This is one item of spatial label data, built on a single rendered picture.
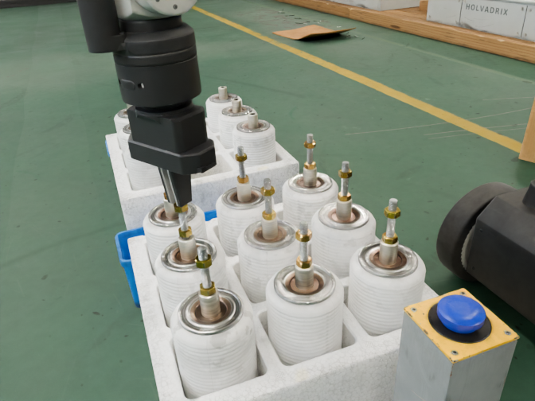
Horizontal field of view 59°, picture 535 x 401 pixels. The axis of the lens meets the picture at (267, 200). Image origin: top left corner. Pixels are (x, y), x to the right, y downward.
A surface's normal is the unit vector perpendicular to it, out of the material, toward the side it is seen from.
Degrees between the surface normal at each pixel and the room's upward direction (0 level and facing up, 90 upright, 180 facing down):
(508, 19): 90
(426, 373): 90
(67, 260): 0
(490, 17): 90
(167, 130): 90
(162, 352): 0
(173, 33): 45
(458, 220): 55
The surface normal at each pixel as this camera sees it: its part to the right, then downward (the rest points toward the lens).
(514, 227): -0.69, -0.44
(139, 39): -0.11, -0.26
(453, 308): -0.05, -0.87
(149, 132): -0.59, 0.43
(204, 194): 0.36, 0.45
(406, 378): -0.94, 0.22
